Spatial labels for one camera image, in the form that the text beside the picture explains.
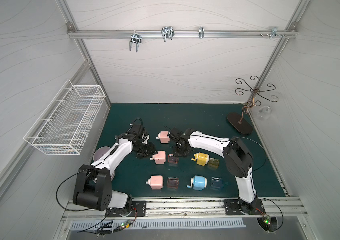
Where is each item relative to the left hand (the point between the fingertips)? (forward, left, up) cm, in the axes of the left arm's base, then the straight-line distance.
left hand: (154, 154), depth 84 cm
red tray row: (+1, -11, -8) cm, 14 cm away
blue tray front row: (-13, -35, -8) cm, 38 cm away
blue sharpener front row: (-15, -24, -1) cm, 28 cm away
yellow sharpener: (-2, -27, -2) cm, 28 cm away
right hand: (+3, -13, -6) cm, 14 cm away
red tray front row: (-13, -11, -9) cm, 19 cm away
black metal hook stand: (+26, -61, -7) cm, 66 cm away
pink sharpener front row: (-15, -3, -2) cm, 15 cm away
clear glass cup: (+22, -65, +12) cm, 70 cm away
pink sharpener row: (-2, -3, -2) cm, 4 cm away
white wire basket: (+2, +40, +23) cm, 46 cm away
